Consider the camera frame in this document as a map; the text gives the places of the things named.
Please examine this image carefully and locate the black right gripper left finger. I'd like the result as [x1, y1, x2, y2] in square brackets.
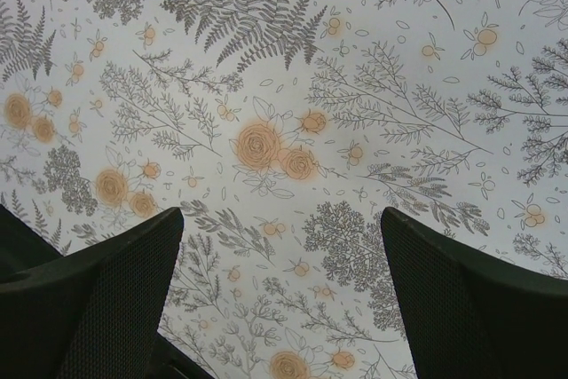
[1, 207, 184, 378]

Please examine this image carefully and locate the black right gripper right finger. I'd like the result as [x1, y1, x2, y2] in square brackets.
[381, 208, 567, 378]

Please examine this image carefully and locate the floral patterned table mat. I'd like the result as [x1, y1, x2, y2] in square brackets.
[1, 0, 567, 378]

